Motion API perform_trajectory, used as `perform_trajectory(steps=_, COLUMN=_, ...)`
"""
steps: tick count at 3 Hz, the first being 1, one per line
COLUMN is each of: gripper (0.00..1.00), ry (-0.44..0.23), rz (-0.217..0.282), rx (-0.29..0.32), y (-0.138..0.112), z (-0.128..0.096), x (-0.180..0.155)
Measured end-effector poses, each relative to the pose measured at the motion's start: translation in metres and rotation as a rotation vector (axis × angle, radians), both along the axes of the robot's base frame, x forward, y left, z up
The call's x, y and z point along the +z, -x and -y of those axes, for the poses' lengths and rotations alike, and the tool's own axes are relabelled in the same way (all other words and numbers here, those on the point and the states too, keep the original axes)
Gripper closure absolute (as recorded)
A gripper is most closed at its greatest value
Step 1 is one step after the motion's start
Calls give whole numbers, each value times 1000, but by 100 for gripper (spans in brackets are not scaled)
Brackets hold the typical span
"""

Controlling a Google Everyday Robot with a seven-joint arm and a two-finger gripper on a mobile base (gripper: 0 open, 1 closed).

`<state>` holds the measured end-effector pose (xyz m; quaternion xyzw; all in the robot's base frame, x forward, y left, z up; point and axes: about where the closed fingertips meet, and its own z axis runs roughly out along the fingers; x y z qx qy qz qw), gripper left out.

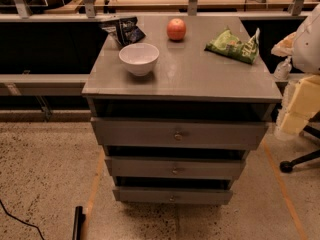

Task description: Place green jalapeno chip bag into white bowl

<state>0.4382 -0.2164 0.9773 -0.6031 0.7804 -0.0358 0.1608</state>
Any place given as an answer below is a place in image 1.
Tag dark blue chip bag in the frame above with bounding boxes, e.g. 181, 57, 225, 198
100, 16, 145, 47

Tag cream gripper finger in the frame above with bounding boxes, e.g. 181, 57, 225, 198
274, 75, 320, 140

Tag black office chair base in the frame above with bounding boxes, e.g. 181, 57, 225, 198
279, 124, 320, 173

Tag black bar on floor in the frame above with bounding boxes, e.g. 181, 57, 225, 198
72, 206, 86, 240

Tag hand sanitizer bottle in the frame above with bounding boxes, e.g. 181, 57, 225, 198
274, 56, 292, 80

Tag grey drawer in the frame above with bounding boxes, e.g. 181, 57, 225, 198
106, 156, 245, 180
113, 187, 233, 205
91, 117, 267, 150

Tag bottom grey drawer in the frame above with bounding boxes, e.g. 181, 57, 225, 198
113, 187, 233, 205

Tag grey drawer cabinet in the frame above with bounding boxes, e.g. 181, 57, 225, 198
82, 16, 281, 191

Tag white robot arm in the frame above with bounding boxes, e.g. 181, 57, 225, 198
271, 5, 320, 140

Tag top grey drawer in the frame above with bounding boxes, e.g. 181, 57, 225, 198
91, 117, 267, 150

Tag white bowl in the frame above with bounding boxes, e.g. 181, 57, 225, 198
119, 43, 160, 76

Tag middle grey drawer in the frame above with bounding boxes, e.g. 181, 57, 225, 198
106, 156, 245, 180

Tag red apple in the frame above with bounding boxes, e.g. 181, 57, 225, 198
167, 18, 186, 41

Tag black floor cable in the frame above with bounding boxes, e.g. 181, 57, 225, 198
0, 199, 46, 240

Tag green jalapeno chip bag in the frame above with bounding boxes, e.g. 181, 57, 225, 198
205, 28, 260, 65

